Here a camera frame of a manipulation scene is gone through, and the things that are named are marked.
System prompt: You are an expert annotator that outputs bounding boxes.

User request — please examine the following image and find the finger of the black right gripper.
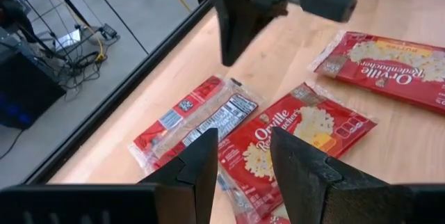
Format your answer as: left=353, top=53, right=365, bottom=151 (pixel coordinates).
left=214, top=0, right=289, bottom=67

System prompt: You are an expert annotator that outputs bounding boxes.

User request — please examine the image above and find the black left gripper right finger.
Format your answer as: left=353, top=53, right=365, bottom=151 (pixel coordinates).
left=270, top=126, right=414, bottom=224

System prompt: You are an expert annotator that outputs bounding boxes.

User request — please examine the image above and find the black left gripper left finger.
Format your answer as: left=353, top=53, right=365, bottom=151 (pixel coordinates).
left=138, top=128, right=219, bottom=224

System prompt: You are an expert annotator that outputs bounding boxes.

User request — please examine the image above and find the red popcorn bag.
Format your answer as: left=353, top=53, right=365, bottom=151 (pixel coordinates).
left=216, top=81, right=379, bottom=224
left=308, top=30, right=445, bottom=116
left=259, top=201, right=292, bottom=224
left=127, top=74, right=265, bottom=177

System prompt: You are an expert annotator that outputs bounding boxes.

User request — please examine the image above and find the black power adapter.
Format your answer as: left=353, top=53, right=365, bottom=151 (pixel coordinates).
left=99, top=23, right=119, bottom=40

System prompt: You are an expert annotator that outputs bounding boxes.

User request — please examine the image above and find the black computer case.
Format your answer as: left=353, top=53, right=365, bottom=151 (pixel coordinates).
left=0, top=51, right=67, bottom=130

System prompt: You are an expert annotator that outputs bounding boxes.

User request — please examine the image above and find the thin yellow cable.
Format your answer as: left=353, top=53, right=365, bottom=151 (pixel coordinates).
left=64, top=3, right=106, bottom=62

